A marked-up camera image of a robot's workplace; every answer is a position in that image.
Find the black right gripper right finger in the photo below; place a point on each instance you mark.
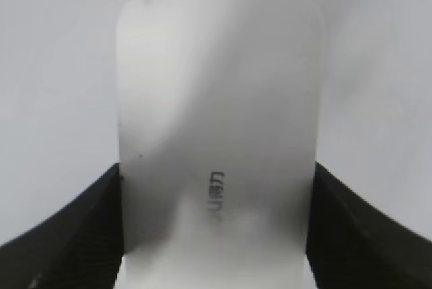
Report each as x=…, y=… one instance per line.
x=351, y=244

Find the grey framed whiteboard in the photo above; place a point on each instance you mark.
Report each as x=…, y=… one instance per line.
x=58, y=116

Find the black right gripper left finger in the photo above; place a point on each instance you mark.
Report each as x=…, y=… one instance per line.
x=80, y=246

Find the white rectangular whiteboard eraser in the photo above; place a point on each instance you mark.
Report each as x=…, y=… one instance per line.
x=218, y=114

